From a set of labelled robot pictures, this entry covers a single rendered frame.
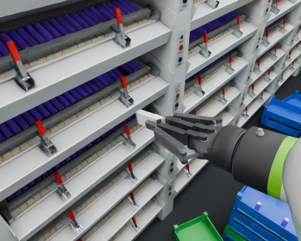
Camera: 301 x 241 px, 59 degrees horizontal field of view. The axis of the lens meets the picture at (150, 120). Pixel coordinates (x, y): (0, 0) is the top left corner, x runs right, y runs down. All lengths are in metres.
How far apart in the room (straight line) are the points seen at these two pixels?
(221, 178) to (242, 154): 1.39
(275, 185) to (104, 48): 0.49
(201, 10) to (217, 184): 1.11
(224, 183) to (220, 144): 1.35
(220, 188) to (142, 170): 0.76
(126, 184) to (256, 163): 0.73
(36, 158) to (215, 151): 0.44
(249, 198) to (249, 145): 0.94
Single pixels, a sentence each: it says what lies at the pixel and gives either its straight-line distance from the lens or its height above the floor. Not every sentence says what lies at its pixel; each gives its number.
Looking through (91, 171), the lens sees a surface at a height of 0.71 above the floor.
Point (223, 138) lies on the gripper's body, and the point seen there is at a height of 1.08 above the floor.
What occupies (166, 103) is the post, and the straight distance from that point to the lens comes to 0.96.
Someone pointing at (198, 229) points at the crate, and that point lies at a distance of 1.56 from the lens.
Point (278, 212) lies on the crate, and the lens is 1.34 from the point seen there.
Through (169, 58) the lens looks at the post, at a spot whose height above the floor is 0.98.
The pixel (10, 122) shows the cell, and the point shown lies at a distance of 0.73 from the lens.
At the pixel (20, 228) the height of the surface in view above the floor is 0.71.
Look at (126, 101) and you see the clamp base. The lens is 0.79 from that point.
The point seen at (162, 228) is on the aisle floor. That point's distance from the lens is 1.55.
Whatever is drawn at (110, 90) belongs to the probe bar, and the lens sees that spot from 0.80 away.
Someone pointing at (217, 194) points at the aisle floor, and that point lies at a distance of 1.71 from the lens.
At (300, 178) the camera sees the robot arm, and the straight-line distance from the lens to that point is 0.26.
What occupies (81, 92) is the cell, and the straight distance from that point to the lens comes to 0.79.
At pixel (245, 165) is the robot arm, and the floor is 1.08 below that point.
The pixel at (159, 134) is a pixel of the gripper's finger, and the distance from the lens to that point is 0.48.
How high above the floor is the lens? 1.37
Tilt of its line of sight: 40 degrees down
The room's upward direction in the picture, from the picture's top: straight up
